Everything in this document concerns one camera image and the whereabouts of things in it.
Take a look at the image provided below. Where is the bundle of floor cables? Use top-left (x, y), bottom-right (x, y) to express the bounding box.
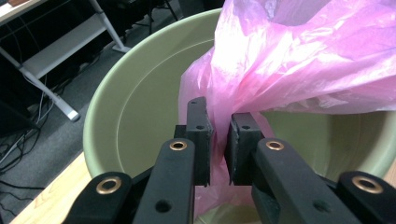
top-left (0, 74), bottom-right (60, 218)

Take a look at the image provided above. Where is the black tripod stand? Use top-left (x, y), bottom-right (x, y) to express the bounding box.
top-left (134, 0), bottom-right (179, 35)

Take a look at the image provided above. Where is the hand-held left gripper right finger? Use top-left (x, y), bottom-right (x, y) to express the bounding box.
top-left (224, 112), bottom-right (266, 185)

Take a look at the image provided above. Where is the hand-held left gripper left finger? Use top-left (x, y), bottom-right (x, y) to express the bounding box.
top-left (173, 95), bottom-right (215, 188)

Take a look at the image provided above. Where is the green plastic bin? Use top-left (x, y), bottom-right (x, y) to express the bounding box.
top-left (82, 7), bottom-right (396, 224)

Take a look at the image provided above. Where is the white metal desk frame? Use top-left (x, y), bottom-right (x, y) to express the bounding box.
top-left (0, 0), bottom-right (132, 122)

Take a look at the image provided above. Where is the pink plastic bag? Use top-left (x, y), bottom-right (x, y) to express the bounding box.
top-left (177, 0), bottom-right (396, 218)

